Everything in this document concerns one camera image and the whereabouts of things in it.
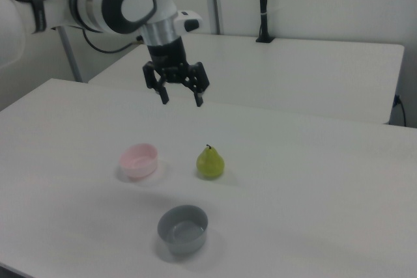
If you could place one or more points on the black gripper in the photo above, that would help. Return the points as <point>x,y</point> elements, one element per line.
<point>167,56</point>

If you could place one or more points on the green pear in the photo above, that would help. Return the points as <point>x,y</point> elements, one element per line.
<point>210,164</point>

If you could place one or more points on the pink bowl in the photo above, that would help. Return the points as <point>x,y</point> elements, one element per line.
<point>140,172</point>

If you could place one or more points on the grey bowl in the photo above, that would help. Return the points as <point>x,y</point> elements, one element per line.
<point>182,245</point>

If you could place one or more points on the white side table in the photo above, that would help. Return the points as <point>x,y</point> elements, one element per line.
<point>293,76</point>

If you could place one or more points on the grey metal frame post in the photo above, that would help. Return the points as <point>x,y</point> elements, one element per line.
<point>70,56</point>

